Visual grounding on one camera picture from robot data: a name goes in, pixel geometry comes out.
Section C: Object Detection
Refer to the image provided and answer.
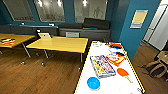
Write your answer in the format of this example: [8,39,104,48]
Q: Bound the blue bowl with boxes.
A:
[86,76,101,91]

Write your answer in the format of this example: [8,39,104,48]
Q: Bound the small orange black box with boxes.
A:
[0,37,16,46]

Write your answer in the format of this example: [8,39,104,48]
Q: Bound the white table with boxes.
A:
[73,40,146,94]

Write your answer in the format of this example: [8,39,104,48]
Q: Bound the red ping pong paddle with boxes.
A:
[109,42,124,49]

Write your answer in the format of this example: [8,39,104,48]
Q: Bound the white hallway door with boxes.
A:
[142,0,168,52]

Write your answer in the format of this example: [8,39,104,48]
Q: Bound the dark grey sofa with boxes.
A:
[57,17,112,43]

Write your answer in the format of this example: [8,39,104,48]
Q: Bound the yellow wall notice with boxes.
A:
[129,9,149,30]

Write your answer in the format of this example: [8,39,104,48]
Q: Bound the open white laptop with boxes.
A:
[38,31,53,40]

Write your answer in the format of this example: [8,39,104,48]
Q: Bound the white bowl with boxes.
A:
[91,40,105,48]

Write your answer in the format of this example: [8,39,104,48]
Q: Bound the long dark bench sofa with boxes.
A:
[0,23,60,38]

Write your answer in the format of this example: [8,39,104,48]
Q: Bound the tan woven basket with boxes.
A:
[155,49,168,67]

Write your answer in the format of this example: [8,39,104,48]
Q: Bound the orange game box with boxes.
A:
[106,52,126,67]

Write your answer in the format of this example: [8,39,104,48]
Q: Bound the long wooden desk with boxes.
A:
[0,32,36,56]

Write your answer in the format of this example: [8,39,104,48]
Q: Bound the colourful board game box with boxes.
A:
[89,54,117,79]

